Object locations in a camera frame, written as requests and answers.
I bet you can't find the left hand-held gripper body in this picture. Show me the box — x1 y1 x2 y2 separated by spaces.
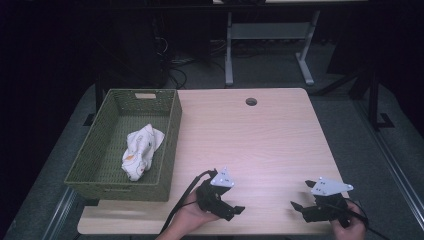
195 166 238 222

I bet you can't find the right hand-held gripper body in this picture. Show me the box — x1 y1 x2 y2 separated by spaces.
301 176 355 229

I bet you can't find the white printed cloth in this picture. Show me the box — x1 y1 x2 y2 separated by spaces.
121 123 166 183

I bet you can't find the green woven basket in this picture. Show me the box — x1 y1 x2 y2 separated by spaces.
64 88 183 203

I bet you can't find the person's left hand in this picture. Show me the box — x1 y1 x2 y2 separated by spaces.
165 189 222 237

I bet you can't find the person's right hand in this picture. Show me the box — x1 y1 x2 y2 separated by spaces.
329 200 368 240

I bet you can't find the black metal stand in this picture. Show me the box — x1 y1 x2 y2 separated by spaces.
365 63 396 132

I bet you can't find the dark computer tower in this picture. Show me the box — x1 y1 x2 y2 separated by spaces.
109 13 168 89

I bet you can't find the right hand-held gripper black cable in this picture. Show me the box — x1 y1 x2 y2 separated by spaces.
328 199 392 240

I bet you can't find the bundle of floor cables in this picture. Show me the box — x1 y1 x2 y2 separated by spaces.
156 33 231 90

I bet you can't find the grey metal desk frame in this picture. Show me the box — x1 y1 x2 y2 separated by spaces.
224 9 322 87

